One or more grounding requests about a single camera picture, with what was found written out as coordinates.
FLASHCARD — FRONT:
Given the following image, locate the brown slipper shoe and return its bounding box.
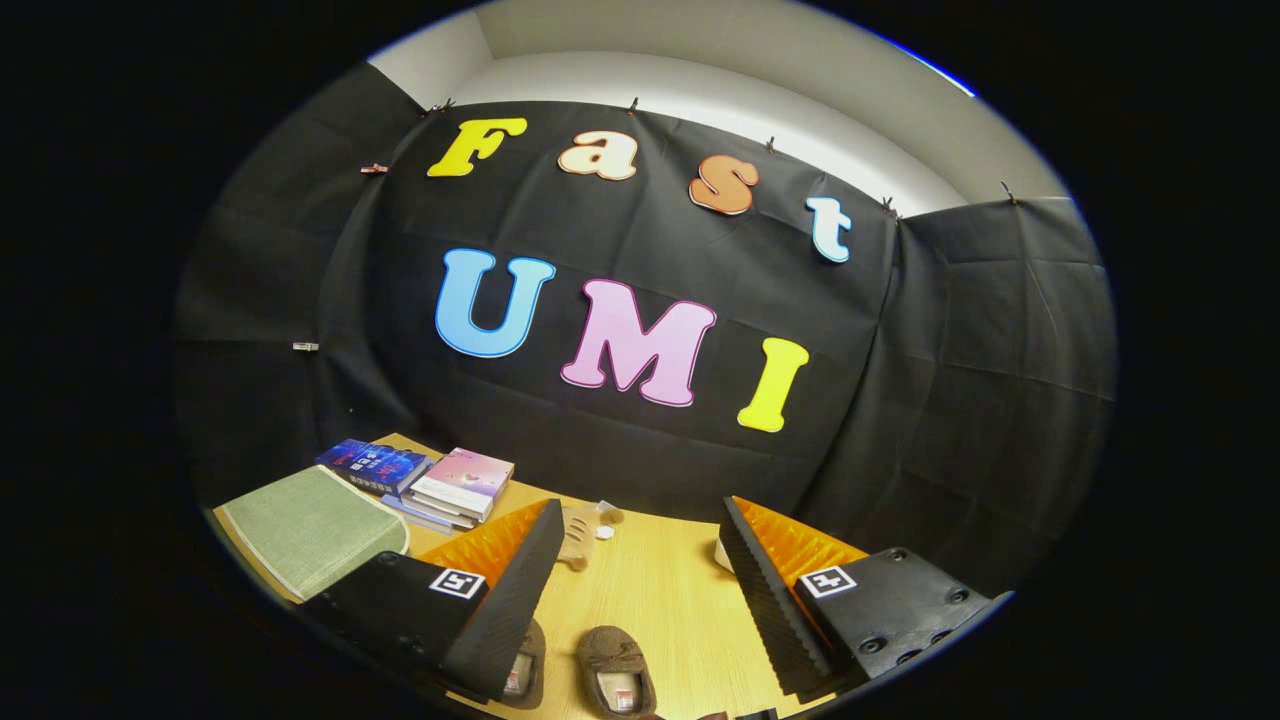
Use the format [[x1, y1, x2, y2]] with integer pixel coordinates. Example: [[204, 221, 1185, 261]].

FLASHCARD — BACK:
[[575, 626, 658, 718], [500, 620, 547, 711]]

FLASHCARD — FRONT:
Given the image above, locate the light blue book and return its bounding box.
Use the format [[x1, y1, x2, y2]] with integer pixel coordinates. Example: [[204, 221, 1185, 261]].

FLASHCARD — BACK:
[[380, 495, 466, 533]]

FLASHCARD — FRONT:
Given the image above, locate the pink cover book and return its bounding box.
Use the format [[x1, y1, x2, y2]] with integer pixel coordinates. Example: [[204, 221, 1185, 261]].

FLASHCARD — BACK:
[[410, 447, 516, 523]]

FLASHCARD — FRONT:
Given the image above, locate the white book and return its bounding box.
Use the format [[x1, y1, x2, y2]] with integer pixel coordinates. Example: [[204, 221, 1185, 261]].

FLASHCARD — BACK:
[[400, 492, 491, 529]]

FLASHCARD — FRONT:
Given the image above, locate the dark blue book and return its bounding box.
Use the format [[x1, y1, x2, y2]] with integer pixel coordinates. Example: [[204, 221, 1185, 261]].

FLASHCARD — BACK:
[[315, 438, 433, 498]]

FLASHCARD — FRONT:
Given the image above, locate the brown plush toy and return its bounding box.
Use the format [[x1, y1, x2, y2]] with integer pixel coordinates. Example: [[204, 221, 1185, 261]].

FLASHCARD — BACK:
[[557, 500, 626, 572]]

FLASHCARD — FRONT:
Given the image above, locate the green fabric storage box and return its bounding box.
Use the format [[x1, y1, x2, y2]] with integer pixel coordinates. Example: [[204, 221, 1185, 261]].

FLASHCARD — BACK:
[[213, 465, 411, 603]]

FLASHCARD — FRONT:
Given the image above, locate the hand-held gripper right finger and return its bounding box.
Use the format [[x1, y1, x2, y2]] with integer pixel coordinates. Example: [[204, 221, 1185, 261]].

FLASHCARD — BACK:
[[720, 495, 1013, 701]]

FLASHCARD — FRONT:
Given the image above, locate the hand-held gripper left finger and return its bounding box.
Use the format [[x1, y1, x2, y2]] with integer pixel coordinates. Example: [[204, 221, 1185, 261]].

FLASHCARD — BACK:
[[300, 497, 566, 706]]

